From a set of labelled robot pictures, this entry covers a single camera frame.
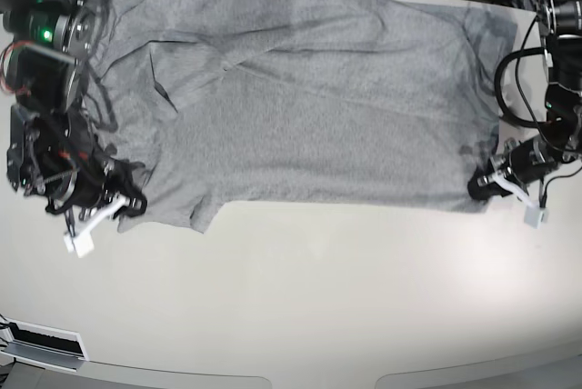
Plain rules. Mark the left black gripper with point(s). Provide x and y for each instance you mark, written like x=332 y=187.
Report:
x=519 y=162

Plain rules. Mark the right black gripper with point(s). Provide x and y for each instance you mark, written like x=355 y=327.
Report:
x=70 y=183

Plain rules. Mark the grey t-shirt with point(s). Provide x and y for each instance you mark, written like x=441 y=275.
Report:
x=309 y=101

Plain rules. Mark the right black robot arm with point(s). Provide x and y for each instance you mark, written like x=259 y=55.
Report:
x=54 y=151

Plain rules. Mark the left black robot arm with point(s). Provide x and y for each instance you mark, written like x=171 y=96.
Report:
x=558 y=137

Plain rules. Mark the white cable tray box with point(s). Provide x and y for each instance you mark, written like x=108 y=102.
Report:
x=43 y=346

